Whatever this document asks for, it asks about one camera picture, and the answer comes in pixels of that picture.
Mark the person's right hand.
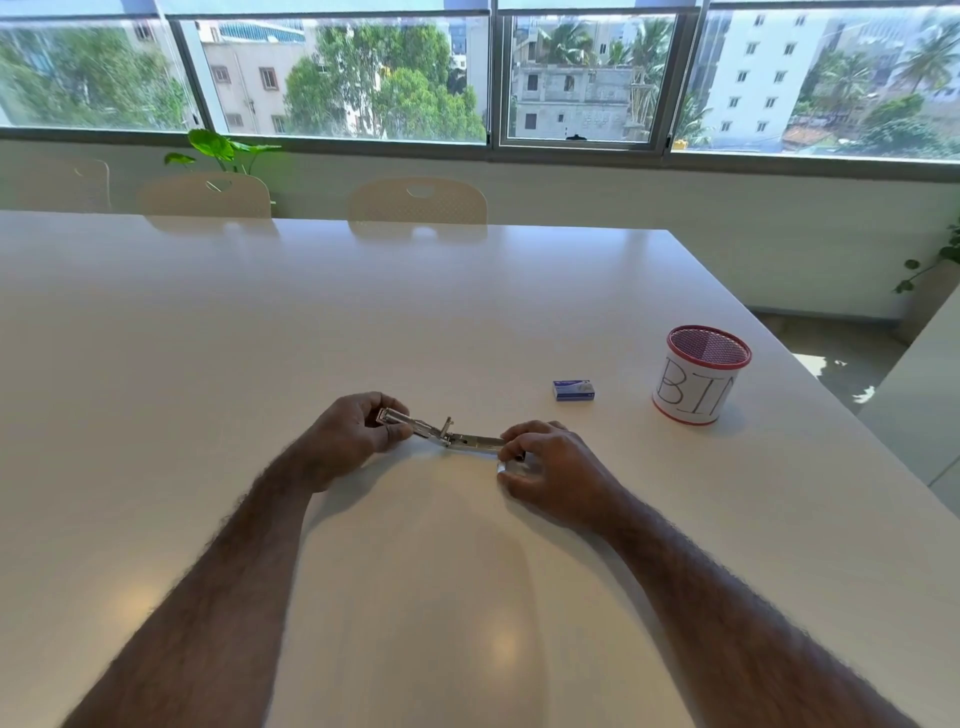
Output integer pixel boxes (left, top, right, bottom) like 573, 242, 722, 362
495, 420, 625, 537

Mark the person's left hand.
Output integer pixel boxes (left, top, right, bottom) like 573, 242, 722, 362
294, 391, 414, 495

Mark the metal stapler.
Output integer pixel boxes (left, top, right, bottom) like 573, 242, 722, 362
376, 408, 526, 462

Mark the person's right forearm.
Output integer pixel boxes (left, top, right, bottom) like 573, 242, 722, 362
598, 501, 921, 728

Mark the person's left forearm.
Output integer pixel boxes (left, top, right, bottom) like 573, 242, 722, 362
61, 456, 325, 728

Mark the red mesh bin white label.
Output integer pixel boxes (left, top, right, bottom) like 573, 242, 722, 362
651, 324, 753, 426

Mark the beige chair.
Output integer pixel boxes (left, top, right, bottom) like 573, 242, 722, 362
345, 177, 489, 226
137, 171, 273, 219
0, 157, 112, 214

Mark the green leafy plant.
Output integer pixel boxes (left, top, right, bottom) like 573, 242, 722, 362
164, 128, 283, 176

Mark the trailing green vine plant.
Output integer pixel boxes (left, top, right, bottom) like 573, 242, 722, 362
892, 217, 960, 295

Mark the sliding window frame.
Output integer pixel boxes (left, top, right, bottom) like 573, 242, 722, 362
0, 0, 960, 183

